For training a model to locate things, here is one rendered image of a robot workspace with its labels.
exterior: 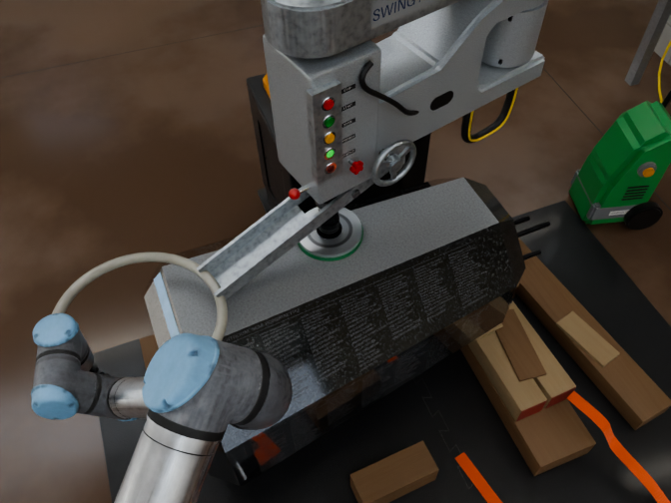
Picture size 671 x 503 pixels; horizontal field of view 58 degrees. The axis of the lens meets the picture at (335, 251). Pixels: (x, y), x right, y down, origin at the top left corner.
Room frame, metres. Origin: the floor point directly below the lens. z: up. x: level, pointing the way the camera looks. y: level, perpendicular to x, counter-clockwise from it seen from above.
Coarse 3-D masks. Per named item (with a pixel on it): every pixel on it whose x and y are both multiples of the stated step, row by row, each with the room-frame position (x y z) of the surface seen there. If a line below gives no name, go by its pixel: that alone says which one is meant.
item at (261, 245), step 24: (384, 168) 1.30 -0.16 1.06; (360, 192) 1.25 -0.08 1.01; (264, 216) 1.20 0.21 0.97; (288, 216) 1.22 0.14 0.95; (240, 240) 1.14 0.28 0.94; (264, 240) 1.15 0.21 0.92; (288, 240) 1.11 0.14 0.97; (216, 264) 1.09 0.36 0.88; (240, 264) 1.08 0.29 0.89; (264, 264) 1.06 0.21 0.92
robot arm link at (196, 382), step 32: (160, 352) 0.43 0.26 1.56; (192, 352) 0.41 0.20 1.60; (224, 352) 0.42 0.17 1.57; (256, 352) 0.45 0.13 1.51; (160, 384) 0.38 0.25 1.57; (192, 384) 0.36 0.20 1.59; (224, 384) 0.38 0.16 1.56; (256, 384) 0.39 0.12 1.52; (160, 416) 0.34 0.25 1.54; (192, 416) 0.34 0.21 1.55; (224, 416) 0.35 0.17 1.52; (160, 448) 0.30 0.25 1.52; (192, 448) 0.30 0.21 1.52; (128, 480) 0.27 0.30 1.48; (160, 480) 0.27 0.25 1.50; (192, 480) 0.27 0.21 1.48
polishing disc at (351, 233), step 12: (312, 216) 1.32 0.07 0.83; (348, 216) 1.31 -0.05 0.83; (348, 228) 1.26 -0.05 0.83; (360, 228) 1.26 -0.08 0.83; (312, 240) 1.21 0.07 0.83; (324, 240) 1.21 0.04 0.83; (336, 240) 1.21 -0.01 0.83; (348, 240) 1.21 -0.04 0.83; (312, 252) 1.17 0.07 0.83; (324, 252) 1.16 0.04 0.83; (336, 252) 1.16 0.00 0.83
